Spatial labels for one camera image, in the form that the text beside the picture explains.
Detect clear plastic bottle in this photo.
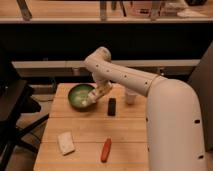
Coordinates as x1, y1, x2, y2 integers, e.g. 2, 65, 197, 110
82, 88, 105, 107

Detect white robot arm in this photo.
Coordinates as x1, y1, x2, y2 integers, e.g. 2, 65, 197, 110
84, 47, 207, 171

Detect green ceramic bowl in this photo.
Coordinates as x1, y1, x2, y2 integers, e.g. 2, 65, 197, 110
68, 84, 94, 111

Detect black rectangular block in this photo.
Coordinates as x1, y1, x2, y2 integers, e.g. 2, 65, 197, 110
107, 98, 116, 116

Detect white paper cup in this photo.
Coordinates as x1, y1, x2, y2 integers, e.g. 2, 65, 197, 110
125, 88, 137, 105

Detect orange carrot toy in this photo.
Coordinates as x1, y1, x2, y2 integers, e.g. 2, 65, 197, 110
100, 138, 112, 162

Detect white sponge block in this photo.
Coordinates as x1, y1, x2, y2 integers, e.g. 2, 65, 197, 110
58, 132, 75, 155

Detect black stand left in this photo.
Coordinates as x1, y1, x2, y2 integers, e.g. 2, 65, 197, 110
0, 45, 49, 171

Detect grey rail beam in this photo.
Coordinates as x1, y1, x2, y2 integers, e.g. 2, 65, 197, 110
13, 59, 200, 77

